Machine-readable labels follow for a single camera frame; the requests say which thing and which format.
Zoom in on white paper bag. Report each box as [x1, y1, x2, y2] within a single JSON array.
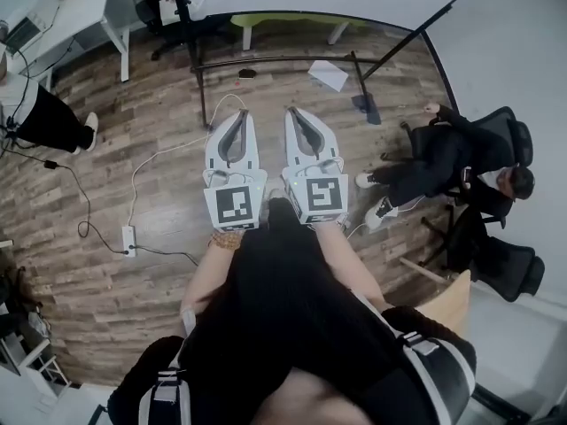
[[159, 0, 179, 27]]

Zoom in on brown beaded bracelet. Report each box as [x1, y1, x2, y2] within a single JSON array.
[[207, 230, 244, 251]]

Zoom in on light wooden chair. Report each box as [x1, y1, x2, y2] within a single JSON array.
[[398, 257, 473, 340]]

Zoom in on white power strip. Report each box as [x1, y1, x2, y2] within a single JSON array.
[[121, 226, 137, 259]]

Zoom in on white desk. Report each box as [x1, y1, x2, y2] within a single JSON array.
[[0, 0, 132, 83]]

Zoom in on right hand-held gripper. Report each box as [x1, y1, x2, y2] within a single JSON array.
[[281, 106, 351, 226]]

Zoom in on person's black dress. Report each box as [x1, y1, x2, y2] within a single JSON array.
[[181, 197, 400, 425]]

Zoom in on black swivel chair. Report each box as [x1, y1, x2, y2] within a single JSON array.
[[132, 0, 231, 61]]

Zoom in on person's black fuzzy jacket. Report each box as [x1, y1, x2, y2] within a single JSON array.
[[108, 305, 478, 425]]

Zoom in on person's left forearm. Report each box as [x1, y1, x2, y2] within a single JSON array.
[[180, 230, 243, 322]]

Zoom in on black cable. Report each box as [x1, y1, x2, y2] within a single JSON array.
[[134, 244, 199, 267], [0, 146, 132, 256]]

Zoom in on folded white paper sheet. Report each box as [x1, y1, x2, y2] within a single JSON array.
[[307, 59, 350, 93]]

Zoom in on person's right forearm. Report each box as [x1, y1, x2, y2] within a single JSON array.
[[314, 221, 391, 309]]

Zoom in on green table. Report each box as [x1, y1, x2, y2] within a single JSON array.
[[229, 13, 369, 51]]

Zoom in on black white shoulder strap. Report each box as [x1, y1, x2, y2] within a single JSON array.
[[139, 367, 194, 425], [353, 292, 475, 425]]

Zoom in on black mesh office chair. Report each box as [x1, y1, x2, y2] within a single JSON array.
[[400, 106, 535, 229], [420, 205, 546, 303]]

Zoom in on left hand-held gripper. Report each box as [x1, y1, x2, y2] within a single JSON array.
[[202, 109, 268, 234]]

